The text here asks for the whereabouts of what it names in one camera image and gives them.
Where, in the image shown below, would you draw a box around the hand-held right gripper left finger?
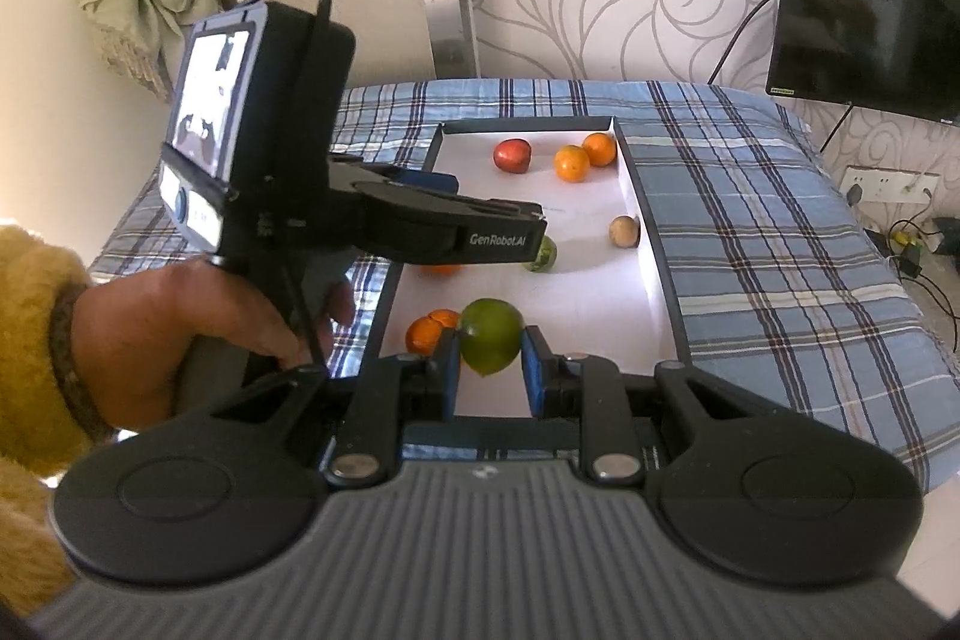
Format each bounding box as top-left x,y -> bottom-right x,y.
214,326 -> 462,483

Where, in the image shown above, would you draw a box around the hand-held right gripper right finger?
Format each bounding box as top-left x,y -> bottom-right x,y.
523,325 -> 740,483

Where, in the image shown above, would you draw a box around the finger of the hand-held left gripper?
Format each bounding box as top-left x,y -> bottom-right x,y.
450,195 -> 547,220
330,155 -> 460,196

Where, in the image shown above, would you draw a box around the green citrus fruit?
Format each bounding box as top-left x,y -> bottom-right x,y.
459,299 -> 526,377

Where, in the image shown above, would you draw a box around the green and red fruit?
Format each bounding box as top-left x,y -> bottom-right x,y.
523,235 -> 560,274

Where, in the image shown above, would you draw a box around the white tray with black rim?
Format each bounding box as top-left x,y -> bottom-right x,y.
358,115 -> 691,446

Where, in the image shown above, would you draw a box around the person's left hand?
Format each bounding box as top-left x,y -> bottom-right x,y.
71,254 -> 357,446

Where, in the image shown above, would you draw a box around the small tangerine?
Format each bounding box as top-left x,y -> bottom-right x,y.
581,132 -> 618,169
405,308 -> 460,357

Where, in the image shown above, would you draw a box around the tangerine with green stem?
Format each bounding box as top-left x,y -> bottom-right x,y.
553,145 -> 591,184

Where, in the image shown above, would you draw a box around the blue plaid bed sheet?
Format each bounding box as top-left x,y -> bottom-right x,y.
88,77 -> 960,495

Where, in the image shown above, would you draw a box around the black television cable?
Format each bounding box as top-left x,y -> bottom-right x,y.
819,101 -> 856,155
706,0 -> 783,85

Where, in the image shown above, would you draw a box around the white wall socket panel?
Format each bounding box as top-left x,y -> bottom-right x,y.
840,164 -> 942,202

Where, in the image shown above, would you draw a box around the black adapter cable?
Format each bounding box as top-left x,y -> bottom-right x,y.
862,212 -> 960,356

